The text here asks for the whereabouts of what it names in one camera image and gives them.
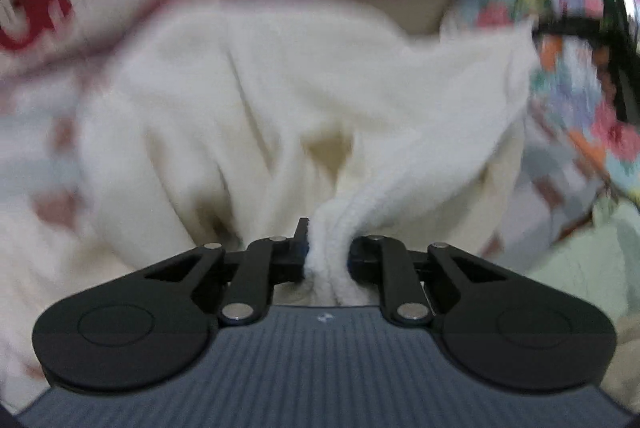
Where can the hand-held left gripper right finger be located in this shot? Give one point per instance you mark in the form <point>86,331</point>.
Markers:
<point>356,258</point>

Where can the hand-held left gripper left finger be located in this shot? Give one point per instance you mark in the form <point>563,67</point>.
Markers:
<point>295,258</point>

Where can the white fleece towel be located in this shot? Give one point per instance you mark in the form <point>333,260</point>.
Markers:
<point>250,108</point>

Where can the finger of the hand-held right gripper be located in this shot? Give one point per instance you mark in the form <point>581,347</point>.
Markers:
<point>565,28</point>

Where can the checked floor mat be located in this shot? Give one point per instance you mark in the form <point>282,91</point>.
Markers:
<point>40,168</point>

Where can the person's right forearm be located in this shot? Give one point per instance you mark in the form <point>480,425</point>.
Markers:
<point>565,98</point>

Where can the pale green garment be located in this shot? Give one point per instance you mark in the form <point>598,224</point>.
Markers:
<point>590,253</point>

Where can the beige bed base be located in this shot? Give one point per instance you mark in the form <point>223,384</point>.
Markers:
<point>415,8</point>

